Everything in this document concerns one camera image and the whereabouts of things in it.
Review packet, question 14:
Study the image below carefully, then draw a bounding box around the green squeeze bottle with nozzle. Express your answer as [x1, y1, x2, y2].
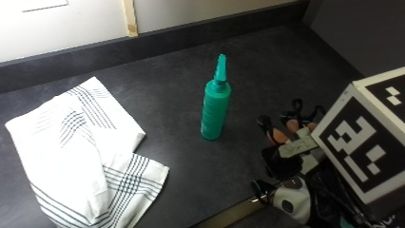
[199, 53, 233, 142]

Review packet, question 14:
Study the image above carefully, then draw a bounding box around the white cube with black markers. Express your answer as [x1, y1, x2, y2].
[311, 66, 405, 205]

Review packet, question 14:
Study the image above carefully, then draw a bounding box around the white striped kitchen cloth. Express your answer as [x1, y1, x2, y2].
[4, 76, 171, 228]

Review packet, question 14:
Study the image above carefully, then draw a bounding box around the wooden wall strip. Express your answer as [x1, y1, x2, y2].
[120, 0, 140, 38]

